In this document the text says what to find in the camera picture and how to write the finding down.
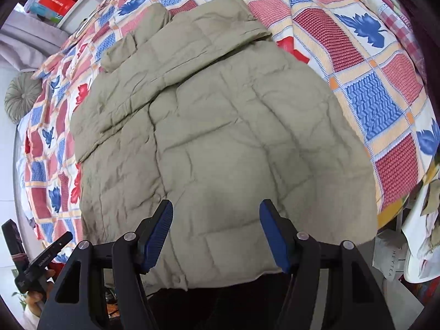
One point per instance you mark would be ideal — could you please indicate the white paper bag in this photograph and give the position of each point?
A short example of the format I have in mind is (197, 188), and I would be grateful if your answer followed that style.
(390, 248)

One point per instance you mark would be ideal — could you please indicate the checked pink quilt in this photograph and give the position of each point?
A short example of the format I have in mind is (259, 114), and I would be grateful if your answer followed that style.
(396, 19)

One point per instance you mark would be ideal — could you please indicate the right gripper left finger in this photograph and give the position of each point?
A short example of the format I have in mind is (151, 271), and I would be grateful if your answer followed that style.
(77, 300)

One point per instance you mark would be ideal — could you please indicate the beige puffer jacket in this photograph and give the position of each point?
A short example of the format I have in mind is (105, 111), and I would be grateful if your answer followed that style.
(203, 109)

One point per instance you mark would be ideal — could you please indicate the leaf patterned bed cover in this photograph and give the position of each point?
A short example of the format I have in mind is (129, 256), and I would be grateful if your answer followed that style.
(374, 79)

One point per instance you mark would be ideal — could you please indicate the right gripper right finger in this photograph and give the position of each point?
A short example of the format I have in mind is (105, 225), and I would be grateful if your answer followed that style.
(354, 299)

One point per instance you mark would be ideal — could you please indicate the round green cushion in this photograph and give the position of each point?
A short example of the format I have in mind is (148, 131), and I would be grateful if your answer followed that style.
(21, 95)

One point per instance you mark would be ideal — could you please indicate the grey curtain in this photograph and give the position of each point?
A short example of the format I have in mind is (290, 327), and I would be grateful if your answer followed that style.
(27, 42)

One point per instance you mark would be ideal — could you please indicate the floral cloth on right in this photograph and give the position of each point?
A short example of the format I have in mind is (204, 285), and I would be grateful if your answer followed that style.
(421, 230)

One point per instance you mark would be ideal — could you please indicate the person's left hand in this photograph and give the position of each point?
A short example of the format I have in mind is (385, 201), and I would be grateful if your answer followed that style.
(34, 298)

